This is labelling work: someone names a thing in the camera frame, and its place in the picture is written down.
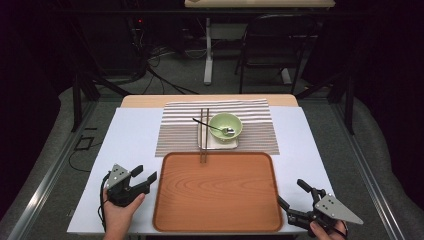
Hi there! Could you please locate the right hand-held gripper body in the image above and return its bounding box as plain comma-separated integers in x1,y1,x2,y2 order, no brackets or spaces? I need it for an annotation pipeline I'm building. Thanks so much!
287,193,365,238

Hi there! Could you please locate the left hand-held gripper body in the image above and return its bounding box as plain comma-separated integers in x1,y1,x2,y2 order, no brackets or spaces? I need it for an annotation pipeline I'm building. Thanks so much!
105,163,150,207

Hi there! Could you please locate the orange wood-grain tray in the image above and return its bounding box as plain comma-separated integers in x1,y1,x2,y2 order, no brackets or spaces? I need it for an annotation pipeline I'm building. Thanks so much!
152,151,284,233

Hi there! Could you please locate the white square plate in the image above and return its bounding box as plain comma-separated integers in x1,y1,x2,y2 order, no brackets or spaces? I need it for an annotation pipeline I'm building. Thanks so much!
197,123,240,151

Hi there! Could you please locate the metal spoon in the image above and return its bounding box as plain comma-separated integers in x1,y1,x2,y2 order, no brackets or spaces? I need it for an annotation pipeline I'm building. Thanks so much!
192,117,236,137

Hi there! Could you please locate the green bowl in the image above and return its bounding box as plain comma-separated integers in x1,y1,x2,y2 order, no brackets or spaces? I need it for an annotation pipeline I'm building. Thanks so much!
208,112,244,142

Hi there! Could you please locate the person's left hand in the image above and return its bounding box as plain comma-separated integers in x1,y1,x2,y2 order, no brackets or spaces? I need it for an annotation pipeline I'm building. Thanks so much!
102,189,147,228

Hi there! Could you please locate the person's right hand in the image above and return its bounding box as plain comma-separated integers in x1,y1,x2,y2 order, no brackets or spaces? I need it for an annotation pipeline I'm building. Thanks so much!
309,220,350,240

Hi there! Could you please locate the striped placemat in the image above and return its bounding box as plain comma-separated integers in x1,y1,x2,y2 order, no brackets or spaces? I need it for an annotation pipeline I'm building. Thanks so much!
154,98,280,158

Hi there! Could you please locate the black metal stand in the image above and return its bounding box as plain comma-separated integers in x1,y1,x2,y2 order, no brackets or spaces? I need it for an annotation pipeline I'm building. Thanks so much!
295,70,356,135
70,73,132,133

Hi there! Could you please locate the white desk leg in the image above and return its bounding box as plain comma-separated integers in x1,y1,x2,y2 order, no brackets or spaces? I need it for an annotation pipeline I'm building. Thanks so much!
280,67,293,85
203,17,215,86

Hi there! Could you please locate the black folding chair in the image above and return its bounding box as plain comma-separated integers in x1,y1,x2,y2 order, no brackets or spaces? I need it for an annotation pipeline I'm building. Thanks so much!
234,13,318,95

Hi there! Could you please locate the light wooden desk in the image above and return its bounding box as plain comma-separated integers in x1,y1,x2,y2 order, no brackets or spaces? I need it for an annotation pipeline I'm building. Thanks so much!
184,0,336,9

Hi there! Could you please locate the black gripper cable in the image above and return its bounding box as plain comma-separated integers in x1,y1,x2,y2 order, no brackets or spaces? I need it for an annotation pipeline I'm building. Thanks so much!
97,172,112,233

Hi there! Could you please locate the aluminium rail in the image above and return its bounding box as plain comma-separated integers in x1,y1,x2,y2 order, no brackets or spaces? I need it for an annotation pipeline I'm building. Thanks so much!
6,99,100,240
332,99,406,240

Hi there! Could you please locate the black floor cable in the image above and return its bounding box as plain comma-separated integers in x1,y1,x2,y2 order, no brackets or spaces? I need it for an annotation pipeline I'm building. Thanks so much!
68,141,103,174

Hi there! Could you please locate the bundle of floor cables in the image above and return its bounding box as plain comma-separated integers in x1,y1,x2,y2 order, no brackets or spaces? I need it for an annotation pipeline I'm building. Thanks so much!
131,43,208,96

